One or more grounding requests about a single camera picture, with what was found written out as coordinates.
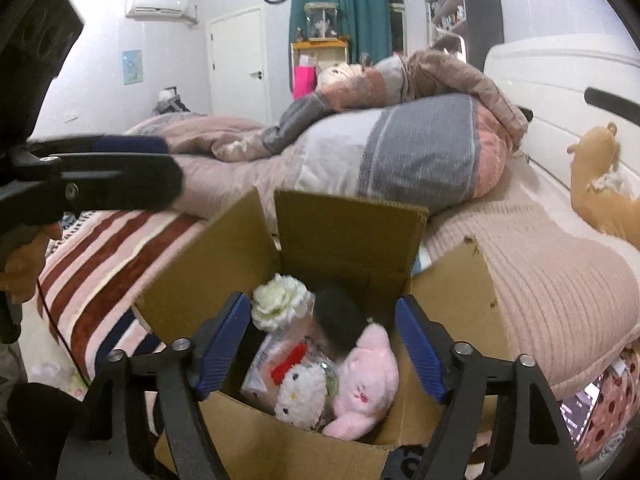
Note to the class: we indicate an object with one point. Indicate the yellow shelf unit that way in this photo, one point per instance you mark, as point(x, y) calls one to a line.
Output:
point(320, 50)

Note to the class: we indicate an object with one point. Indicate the pink knitted pillow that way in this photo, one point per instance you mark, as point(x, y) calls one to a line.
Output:
point(550, 270)

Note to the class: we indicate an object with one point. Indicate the striped pink grey duvet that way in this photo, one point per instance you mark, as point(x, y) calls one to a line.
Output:
point(400, 150)

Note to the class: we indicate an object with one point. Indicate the white cat plush toy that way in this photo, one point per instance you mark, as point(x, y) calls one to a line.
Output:
point(300, 395)

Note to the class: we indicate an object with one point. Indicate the bright pink bag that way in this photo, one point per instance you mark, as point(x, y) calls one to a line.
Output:
point(304, 82)

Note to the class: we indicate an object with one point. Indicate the glass display case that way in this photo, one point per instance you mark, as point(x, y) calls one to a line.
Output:
point(321, 22)

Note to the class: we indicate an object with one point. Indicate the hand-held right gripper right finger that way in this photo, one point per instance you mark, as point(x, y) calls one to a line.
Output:
point(420, 350)

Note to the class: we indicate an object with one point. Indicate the person's left hand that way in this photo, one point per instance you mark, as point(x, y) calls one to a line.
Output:
point(27, 265)

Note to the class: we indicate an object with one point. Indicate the white fabric flower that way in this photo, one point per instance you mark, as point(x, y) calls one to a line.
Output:
point(280, 300)

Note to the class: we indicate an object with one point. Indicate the pink plush toy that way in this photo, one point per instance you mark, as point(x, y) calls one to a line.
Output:
point(362, 385)

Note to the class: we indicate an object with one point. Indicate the teal curtain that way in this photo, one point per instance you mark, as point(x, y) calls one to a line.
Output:
point(345, 15)

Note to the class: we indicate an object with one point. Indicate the white air conditioner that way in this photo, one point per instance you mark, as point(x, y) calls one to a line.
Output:
point(157, 7)

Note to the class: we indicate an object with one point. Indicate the white door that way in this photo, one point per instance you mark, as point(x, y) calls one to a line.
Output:
point(237, 65)

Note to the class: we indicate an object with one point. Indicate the brown plush toy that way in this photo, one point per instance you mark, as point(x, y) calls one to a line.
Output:
point(600, 190)

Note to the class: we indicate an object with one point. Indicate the pink polka dot bag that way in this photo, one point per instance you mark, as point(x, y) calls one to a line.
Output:
point(612, 410)

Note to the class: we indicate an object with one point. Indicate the white bed headboard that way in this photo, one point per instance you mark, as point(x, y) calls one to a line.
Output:
point(545, 90)

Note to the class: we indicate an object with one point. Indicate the window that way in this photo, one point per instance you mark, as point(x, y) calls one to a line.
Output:
point(396, 15)

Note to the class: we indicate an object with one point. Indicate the grey backpack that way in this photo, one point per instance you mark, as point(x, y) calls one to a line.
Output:
point(170, 102)

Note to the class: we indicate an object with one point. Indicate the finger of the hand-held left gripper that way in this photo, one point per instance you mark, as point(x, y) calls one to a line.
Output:
point(125, 185)
point(130, 144)

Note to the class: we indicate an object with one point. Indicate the black curved headboard bar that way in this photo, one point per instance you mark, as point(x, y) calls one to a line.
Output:
point(612, 105)

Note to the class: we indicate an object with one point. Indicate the brown cardboard box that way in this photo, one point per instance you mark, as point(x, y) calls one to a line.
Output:
point(330, 230)

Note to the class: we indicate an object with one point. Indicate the black plush toy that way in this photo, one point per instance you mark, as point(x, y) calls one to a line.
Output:
point(340, 317)

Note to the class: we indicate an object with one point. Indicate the light blue wall poster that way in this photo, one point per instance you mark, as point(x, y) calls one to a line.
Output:
point(132, 67)

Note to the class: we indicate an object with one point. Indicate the striped fleece blanket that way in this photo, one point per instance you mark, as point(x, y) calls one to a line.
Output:
point(110, 260)

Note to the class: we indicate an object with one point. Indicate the dark tall bookshelf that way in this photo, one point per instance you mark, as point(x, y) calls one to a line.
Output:
point(477, 5)

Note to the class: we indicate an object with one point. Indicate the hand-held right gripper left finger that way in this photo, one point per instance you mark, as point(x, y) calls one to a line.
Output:
point(220, 350)

